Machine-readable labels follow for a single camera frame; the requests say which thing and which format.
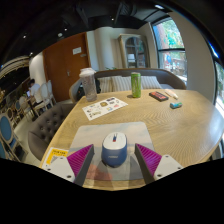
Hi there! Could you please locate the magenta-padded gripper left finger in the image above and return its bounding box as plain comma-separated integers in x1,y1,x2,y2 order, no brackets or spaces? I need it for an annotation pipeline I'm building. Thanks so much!
44,143,96,188

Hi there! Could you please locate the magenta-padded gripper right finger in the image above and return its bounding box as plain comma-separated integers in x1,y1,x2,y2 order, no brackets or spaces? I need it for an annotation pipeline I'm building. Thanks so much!
134,143,183,186

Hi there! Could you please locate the white and blue computer mouse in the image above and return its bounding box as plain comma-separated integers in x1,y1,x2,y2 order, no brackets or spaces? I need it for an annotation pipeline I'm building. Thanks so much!
101,131,128,168

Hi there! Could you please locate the yellow sticker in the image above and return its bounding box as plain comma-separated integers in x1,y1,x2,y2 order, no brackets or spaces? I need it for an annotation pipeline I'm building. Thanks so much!
42,147,70,168

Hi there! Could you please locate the grey tufted armchair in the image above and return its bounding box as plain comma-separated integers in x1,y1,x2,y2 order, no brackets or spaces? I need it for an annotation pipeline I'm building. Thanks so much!
27,102,77,162

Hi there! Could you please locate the group of white chairs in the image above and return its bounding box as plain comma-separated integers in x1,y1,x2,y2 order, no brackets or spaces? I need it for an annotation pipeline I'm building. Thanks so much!
0,79,56,161

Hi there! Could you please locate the small teal pack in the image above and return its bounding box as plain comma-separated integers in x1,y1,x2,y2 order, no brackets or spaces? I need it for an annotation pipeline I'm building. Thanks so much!
169,101,183,110

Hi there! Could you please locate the black box with red print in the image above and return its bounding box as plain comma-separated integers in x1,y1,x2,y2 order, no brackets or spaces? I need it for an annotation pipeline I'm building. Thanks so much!
148,90,170,102

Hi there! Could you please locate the white tube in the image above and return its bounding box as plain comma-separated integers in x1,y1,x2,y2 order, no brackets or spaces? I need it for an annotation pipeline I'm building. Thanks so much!
164,88,179,100

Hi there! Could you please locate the white sticker sheet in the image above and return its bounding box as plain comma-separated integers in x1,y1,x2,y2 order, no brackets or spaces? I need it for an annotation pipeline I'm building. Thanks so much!
81,96,129,121

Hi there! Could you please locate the black backpack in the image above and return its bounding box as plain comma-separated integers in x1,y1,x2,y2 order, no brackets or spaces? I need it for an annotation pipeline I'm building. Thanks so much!
75,78,102,101

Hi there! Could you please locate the person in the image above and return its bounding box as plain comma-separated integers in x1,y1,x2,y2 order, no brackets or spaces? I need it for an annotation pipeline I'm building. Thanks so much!
26,78,42,104

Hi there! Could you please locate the small striped pillow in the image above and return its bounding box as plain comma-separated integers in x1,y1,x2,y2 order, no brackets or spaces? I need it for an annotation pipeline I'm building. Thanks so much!
139,75,163,90

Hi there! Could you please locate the clear shaker bottle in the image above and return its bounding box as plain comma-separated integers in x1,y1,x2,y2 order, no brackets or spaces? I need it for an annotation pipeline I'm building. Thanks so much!
79,67,98,103

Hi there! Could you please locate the green drink can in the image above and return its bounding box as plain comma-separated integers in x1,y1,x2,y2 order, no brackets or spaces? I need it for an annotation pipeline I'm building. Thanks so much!
130,71,142,99

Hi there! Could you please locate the brown curved sofa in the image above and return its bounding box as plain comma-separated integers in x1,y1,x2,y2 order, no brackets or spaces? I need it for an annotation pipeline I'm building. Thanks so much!
68,68,188,103

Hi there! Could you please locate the brown wooden door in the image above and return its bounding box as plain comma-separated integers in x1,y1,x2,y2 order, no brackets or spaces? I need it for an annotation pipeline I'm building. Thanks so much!
42,32,91,103

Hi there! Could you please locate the large striped pillow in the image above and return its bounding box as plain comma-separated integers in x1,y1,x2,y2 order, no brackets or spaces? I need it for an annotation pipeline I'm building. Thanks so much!
98,75,133,94

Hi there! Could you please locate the white door sign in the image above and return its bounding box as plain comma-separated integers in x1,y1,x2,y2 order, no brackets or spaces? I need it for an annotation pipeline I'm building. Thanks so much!
72,46,83,56

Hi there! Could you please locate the glass door cabinet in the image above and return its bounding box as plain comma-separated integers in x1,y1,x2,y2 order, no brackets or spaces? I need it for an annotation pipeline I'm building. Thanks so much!
117,33,150,70

